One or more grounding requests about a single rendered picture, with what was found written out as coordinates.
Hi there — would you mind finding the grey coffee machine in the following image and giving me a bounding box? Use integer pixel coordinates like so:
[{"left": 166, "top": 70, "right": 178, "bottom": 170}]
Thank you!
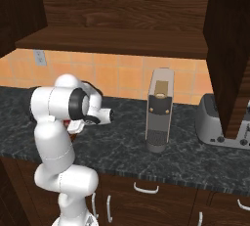
[{"left": 145, "top": 68, "right": 176, "bottom": 154}]

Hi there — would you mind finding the white cabinet door handle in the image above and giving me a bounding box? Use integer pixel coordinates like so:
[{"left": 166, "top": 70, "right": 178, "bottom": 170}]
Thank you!
[
  {"left": 196, "top": 211, "right": 204, "bottom": 226},
  {"left": 91, "top": 192, "right": 100, "bottom": 220},
  {"left": 105, "top": 195, "right": 114, "bottom": 224}
]

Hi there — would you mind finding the silver toaster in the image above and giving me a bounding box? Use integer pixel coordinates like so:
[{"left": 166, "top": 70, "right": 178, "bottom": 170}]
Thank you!
[{"left": 194, "top": 93, "right": 250, "bottom": 150}]

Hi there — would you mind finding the white wall outlet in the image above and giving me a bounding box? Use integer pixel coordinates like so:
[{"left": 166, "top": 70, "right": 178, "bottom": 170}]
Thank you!
[{"left": 32, "top": 49, "right": 48, "bottom": 67}]

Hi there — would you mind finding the red kettle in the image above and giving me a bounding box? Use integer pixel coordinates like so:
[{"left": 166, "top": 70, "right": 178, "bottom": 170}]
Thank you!
[{"left": 63, "top": 119, "right": 78, "bottom": 144}]

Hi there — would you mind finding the white drawer handle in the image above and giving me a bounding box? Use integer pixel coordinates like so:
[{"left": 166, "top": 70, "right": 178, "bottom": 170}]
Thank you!
[
  {"left": 236, "top": 199, "right": 250, "bottom": 212},
  {"left": 133, "top": 181, "right": 160, "bottom": 195}
]

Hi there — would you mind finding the dark wood wall cabinet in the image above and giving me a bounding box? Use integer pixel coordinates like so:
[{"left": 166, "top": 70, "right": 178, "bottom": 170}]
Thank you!
[{"left": 15, "top": 0, "right": 224, "bottom": 61}]

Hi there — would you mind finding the dark wood drawer front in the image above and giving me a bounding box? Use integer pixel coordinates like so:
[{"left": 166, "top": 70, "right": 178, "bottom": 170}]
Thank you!
[
  {"left": 99, "top": 172, "right": 199, "bottom": 208},
  {"left": 208, "top": 190, "right": 250, "bottom": 213}
]

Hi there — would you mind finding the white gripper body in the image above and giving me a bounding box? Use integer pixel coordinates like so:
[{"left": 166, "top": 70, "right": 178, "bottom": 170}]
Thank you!
[{"left": 66, "top": 119, "right": 87, "bottom": 136}]

